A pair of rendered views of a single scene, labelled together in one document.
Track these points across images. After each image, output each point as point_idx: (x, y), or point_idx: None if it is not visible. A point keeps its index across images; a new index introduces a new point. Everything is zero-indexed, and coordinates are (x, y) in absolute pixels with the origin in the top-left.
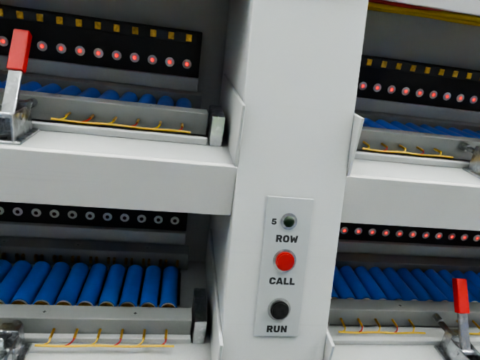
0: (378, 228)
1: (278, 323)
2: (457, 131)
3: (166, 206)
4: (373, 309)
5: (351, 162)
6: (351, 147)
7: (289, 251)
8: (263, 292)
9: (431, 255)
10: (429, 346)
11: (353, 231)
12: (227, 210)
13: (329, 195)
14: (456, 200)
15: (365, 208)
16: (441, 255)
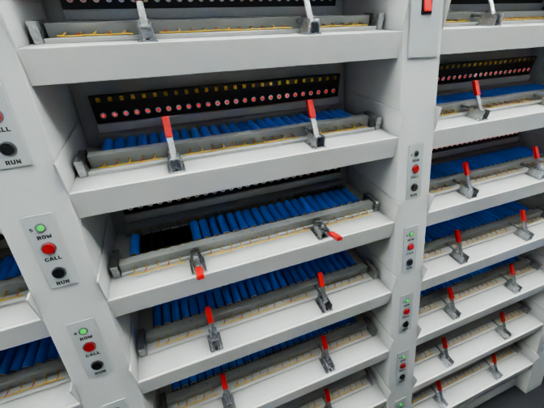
0: None
1: (414, 193)
2: (452, 95)
3: (373, 158)
4: (431, 183)
5: (435, 125)
6: (435, 119)
7: (417, 164)
8: (409, 182)
9: (439, 156)
10: (454, 192)
11: None
12: (393, 155)
13: (428, 139)
14: (469, 130)
15: (438, 142)
16: (443, 155)
